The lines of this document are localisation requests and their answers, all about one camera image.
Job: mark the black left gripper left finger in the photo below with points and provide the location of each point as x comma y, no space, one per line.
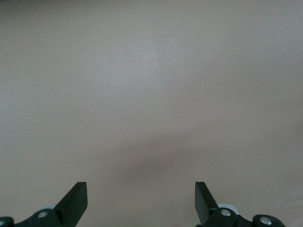
68,210

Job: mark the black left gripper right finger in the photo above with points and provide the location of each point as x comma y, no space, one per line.
204,208

